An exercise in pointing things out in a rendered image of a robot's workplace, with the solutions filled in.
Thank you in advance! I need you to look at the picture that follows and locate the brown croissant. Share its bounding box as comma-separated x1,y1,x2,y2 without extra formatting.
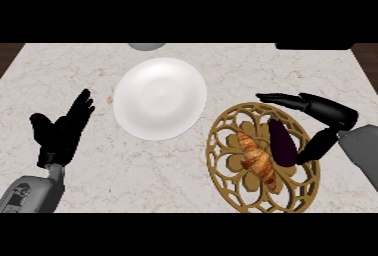
234,130,278,192

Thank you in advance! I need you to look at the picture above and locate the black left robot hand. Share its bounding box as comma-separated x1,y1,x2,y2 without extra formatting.
27,88,97,169

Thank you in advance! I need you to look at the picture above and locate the dark purple eggplant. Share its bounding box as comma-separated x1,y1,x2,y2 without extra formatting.
265,118,299,168

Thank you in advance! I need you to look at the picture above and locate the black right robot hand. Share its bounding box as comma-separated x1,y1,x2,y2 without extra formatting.
253,92,360,166

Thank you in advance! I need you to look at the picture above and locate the white round plate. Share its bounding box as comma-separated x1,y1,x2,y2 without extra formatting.
112,57,208,142

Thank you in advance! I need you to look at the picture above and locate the grey round object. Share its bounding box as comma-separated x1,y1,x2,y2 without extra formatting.
126,43,166,52

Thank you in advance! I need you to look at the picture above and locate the gold lattice round placemat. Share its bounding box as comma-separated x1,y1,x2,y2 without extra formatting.
205,101,321,214

